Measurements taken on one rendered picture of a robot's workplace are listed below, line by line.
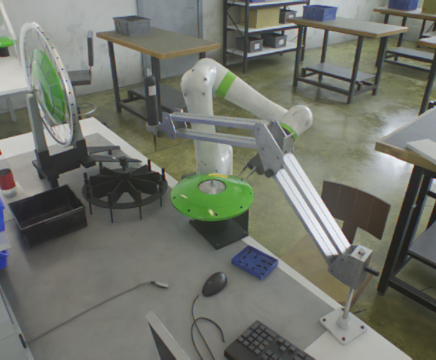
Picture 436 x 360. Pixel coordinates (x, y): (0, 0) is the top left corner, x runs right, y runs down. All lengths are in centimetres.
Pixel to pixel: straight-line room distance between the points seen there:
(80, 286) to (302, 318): 71
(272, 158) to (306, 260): 92
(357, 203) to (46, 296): 137
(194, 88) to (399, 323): 180
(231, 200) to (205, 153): 33
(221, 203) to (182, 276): 28
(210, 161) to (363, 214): 77
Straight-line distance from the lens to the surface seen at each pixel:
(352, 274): 108
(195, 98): 155
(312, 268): 184
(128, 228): 156
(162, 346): 78
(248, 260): 139
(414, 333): 258
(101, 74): 621
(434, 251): 273
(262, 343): 115
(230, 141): 110
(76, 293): 136
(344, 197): 195
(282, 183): 105
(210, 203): 137
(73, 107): 159
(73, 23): 596
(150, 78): 130
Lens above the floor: 186
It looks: 31 degrees down
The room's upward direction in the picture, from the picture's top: straight up
